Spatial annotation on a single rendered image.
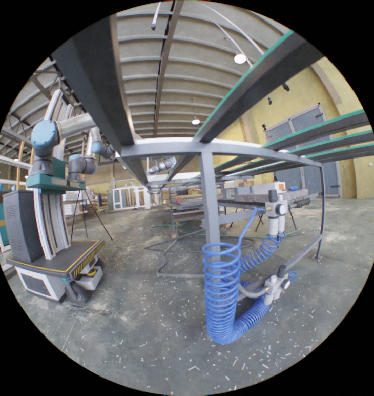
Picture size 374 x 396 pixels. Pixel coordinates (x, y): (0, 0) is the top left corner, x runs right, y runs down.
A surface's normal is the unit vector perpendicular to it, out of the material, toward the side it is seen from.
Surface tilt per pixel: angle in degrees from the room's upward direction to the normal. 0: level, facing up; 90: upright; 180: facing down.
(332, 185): 90
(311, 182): 90
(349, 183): 90
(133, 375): 0
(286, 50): 90
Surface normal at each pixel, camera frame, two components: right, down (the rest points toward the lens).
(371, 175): -0.96, 0.11
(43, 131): 0.79, -0.02
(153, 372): -0.10, -0.99
